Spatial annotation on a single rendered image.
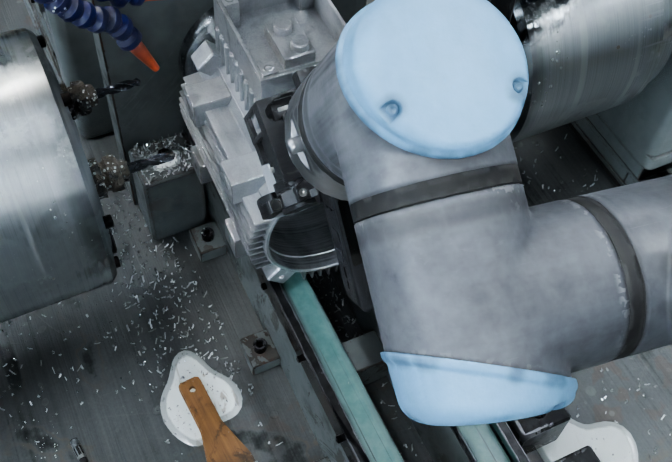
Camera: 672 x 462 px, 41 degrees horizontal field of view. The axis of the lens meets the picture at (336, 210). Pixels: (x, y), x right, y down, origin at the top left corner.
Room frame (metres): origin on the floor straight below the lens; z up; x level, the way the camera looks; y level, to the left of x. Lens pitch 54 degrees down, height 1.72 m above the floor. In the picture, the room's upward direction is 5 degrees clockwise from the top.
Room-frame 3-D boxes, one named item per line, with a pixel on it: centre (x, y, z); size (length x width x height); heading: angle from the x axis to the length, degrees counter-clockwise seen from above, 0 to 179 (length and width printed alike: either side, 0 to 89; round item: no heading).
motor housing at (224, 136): (0.59, 0.04, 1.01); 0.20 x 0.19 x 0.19; 29
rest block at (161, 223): (0.64, 0.20, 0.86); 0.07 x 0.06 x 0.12; 120
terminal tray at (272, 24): (0.62, 0.06, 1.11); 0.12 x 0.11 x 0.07; 29
